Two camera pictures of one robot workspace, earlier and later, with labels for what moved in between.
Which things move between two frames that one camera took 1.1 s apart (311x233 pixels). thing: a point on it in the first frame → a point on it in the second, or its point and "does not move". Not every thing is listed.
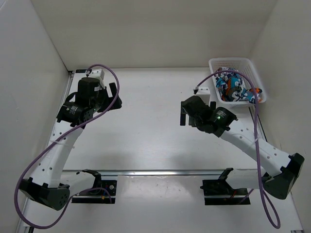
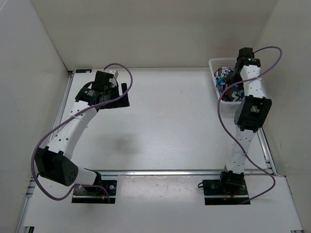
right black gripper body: x=193 y=124 → x=233 y=75
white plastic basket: x=244 y=65 does not move
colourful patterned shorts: x=233 y=87 does not move
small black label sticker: x=80 y=71 does not move
